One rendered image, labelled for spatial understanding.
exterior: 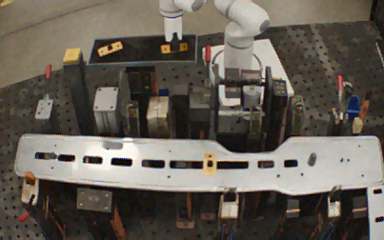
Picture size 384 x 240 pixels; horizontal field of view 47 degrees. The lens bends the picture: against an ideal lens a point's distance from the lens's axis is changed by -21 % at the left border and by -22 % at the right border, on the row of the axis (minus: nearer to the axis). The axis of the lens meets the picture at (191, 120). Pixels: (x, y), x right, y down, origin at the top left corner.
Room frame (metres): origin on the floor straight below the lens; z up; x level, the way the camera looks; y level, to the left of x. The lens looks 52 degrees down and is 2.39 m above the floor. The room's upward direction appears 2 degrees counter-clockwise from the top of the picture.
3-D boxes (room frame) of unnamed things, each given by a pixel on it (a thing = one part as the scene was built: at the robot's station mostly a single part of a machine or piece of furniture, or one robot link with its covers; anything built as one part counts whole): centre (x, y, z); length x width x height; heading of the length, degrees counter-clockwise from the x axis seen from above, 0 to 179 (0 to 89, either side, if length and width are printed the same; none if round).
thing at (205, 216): (0.93, -0.05, 0.84); 0.13 x 0.05 x 0.29; 177
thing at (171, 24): (1.25, 0.05, 1.29); 0.10 x 0.07 x 0.11; 6
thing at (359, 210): (0.70, -0.58, 0.84); 0.11 x 0.10 x 0.28; 177
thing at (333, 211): (0.69, -0.45, 0.87); 0.12 x 0.09 x 0.35; 177
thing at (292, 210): (0.73, -0.31, 0.84); 0.11 x 0.08 x 0.29; 177
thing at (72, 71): (1.27, 0.42, 0.92); 0.08 x 0.08 x 0.44; 87
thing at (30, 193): (0.76, 0.54, 0.88); 0.15 x 0.11 x 0.36; 177
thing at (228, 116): (1.11, -0.16, 0.94); 0.18 x 0.13 x 0.49; 87
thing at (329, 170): (0.91, -0.03, 1.00); 1.38 x 0.22 x 0.02; 87
